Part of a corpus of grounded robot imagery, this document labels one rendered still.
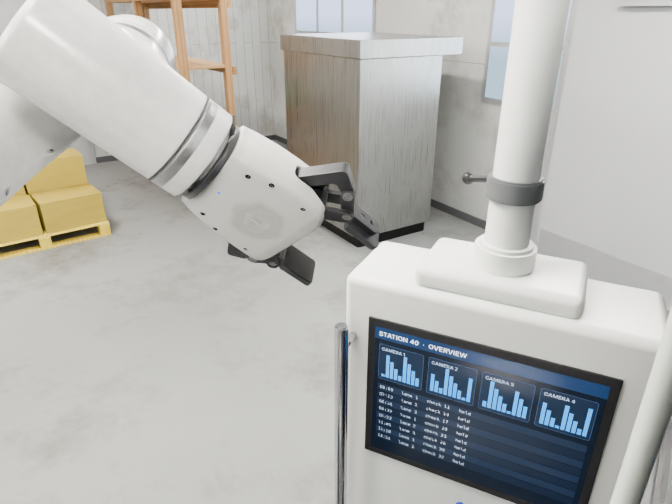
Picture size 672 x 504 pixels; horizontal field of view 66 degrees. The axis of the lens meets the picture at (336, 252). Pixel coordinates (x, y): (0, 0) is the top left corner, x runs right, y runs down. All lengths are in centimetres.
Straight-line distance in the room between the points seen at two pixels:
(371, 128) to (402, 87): 44
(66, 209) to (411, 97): 325
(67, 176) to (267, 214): 524
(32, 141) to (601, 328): 74
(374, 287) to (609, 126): 367
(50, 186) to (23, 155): 513
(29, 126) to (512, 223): 64
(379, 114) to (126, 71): 411
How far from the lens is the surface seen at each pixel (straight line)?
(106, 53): 42
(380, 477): 116
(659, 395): 56
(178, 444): 288
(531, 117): 80
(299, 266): 54
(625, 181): 441
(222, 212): 46
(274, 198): 44
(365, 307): 92
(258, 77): 881
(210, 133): 42
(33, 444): 316
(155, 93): 42
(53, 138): 55
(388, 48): 443
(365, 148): 446
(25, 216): 530
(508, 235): 85
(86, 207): 538
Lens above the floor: 196
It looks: 25 degrees down
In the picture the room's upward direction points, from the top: straight up
